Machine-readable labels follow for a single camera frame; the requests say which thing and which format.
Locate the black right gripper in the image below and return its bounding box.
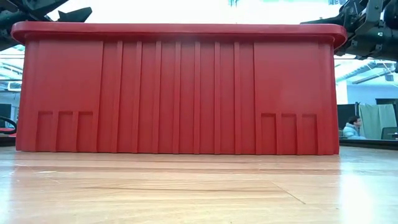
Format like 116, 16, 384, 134
300, 0, 398, 62

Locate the grey-green hanging cloth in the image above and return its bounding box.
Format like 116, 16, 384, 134
358, 103, 398, 140

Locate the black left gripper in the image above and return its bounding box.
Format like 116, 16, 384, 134
0, 0, 93, 51

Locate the red plastic bin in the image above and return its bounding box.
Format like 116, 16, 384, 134
11, 21, 348, 156

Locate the person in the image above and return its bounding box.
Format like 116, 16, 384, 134
341, 115, 367, 140

